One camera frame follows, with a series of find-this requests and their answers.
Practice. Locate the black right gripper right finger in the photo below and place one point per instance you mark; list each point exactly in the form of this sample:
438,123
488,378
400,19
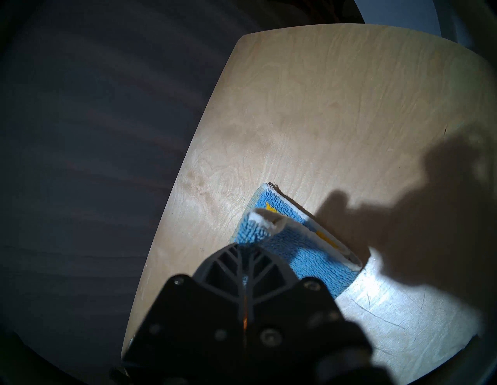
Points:
287,322

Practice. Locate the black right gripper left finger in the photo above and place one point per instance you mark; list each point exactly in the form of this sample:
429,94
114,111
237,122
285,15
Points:
209,310

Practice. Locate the pink blue sun-print towel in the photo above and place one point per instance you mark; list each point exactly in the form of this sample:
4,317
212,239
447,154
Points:
310,264

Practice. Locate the grey pleated curtain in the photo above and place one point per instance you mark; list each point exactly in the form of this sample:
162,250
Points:
97,116

